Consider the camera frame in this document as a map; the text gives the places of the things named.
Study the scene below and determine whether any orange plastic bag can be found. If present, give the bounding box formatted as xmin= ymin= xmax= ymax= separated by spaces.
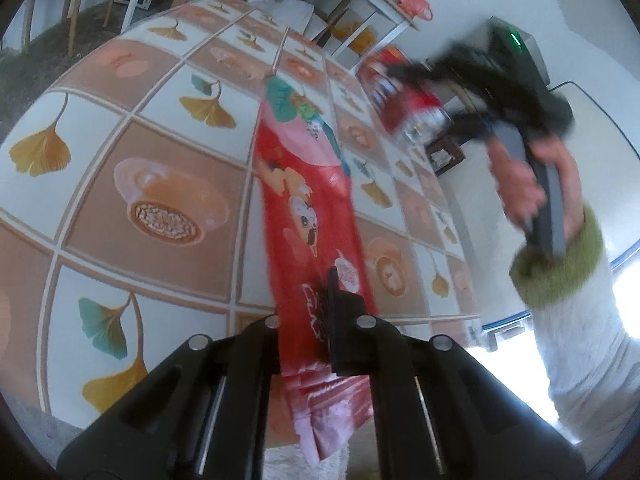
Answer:
xmin=387 ymin=0 xmax=433 ymax=23

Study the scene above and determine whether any person's right hand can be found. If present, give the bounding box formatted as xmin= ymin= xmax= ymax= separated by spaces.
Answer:
xmin=487 ymin=132 xmax=586 ymax=246

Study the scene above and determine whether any person's right forearm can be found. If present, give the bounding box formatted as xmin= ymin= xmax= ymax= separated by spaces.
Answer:
xmin=510 ymin=205 xmax=640 ymax=466

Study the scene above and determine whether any person's white fuzzy sweater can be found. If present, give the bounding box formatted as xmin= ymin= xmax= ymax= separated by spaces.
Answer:
xmin=262 ymin=442 xmax=351 ymax=480

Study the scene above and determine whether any wooden side table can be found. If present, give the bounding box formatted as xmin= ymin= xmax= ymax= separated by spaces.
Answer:
xmin=20 ymin=0 xmax=131 ymax=56

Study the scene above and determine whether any red cartoon snack packet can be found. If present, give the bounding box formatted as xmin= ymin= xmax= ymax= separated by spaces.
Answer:
xmin=252 ymin=77 xmax=378 ymax=468

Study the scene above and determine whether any large white plastic bag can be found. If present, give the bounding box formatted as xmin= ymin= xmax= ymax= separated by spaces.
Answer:
xmin=247 ymin=0 xmax=316 ymax=28

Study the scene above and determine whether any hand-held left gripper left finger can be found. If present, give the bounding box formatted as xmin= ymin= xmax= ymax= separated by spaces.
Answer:
xmin=57 ymin=317 xmax=283 ymax=480

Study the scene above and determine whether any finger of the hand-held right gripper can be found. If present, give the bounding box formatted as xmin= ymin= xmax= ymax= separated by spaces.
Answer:
xmin=450 ymin=110 xmax=501 ymax=145
xmin=387 ymin=42 xmax=481 ymax=86

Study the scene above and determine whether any dark wooden stool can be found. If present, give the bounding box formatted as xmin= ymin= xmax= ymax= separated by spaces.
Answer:
xmin=425 ymin=135 xmax=466 ymax=177

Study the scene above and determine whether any yellow plastic bag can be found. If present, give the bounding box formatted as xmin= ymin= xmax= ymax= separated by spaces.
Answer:
xmin=332 ymin=22 xmax=376 ymax=56

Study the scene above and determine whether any red soda can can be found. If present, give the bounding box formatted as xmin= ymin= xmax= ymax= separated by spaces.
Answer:
xmin=357 ymin=45 xmax=451 ymax=148

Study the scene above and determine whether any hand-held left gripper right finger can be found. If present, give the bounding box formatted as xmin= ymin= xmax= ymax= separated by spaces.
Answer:
xmin=327 ymin=269 xmax=583 ymax=480

